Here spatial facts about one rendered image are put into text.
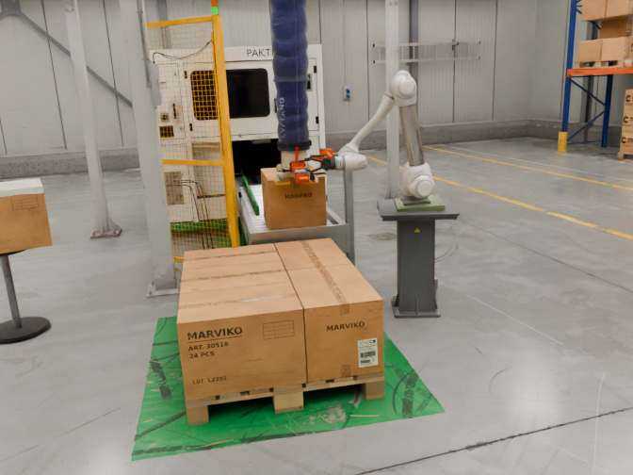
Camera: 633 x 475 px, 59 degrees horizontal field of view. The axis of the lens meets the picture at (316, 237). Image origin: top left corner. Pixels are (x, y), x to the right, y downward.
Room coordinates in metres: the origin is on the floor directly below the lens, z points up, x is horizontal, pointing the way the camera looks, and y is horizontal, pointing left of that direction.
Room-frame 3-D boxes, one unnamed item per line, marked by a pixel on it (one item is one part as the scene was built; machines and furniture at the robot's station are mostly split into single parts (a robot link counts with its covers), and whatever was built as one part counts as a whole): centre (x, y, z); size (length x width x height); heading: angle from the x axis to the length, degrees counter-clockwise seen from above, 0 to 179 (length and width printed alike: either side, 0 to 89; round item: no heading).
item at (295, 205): (4.17, 0.17, 0.75); 0.60 x 0.40 x 0.40; 10
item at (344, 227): (3.82, 0.11, 0.58); 0.70 x 0.03 x 0.06; 100
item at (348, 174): (4.47, -0.28, 0.50); 0.07 x 0.07 x 1.00; 10
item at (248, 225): (4.91, 0.64, 0.50); 2.31 x 0.05 x 0.19; 10
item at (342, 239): (3.81, 0.11, 0.47); 0.70 x 0.03 x 0.15; 100
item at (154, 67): (4.38, 1.14, 1.62); 0.20 x 0.05 x 0.30; 10
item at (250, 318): (3.09, 0.28, 0.34); 1.20 x 1.00 x 0.40; 10
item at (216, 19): (4.67, 1.00, 1.05); 0.87 x 0.10 x 2.10; 62
